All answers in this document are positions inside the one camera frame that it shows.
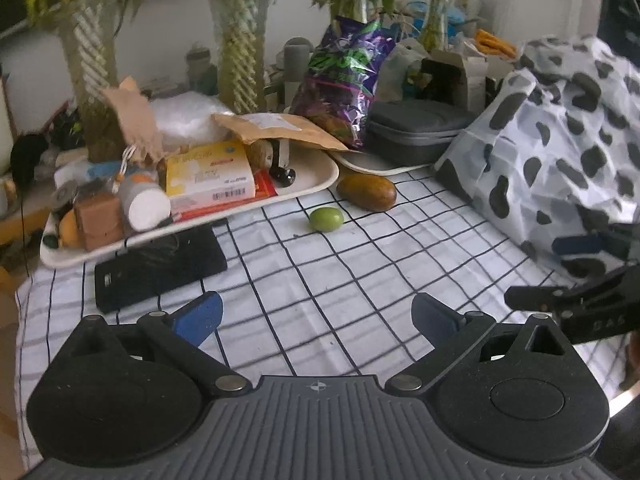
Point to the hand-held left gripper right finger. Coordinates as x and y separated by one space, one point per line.
432 320

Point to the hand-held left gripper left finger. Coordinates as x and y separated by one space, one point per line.
200 317

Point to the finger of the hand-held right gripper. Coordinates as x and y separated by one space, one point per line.
575 246
535 297

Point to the person's right hand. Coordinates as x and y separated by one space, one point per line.
632 360

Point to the cow print cloth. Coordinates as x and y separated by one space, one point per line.
560 135

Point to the checked white tablecloth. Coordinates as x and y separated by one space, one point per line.
325 280

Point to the dark clothing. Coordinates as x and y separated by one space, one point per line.
622 440

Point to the white pill bottle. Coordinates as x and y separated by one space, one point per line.
145 205

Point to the brown leather pouch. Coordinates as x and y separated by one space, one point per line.
100 222

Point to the yellow white box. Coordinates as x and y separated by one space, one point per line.
210 175

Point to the brown green mango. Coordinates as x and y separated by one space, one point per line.
367 192

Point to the green fruit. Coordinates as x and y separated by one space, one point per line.
326 220

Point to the red packet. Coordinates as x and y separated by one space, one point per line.
262 185

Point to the yellow orange round object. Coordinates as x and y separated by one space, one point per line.
69 230

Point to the white flat tray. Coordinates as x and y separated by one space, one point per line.
370 165

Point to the black white stopper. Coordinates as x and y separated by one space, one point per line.
284 172

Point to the cork stopper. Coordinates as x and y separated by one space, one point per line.
261 152

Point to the cream plastic tray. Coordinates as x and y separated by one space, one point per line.
310 175

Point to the black zip case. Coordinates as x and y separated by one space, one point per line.
415 127

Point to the white plastic bag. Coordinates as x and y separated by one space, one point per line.
185 117

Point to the brown paper envelope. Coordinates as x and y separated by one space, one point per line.
280 130

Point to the open cardboard box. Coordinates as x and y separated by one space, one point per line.
452 77

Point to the orange yellow cloth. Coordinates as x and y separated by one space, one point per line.
495 44

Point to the black fuzzy object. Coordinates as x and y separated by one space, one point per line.
29 157

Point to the grey small bottle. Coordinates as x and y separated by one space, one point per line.
201 70

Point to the purple snack bag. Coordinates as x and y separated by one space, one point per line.
345 80

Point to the plant in glass vase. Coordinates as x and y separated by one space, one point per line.
436 25

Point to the grey cylinder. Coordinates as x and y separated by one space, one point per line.
297 67

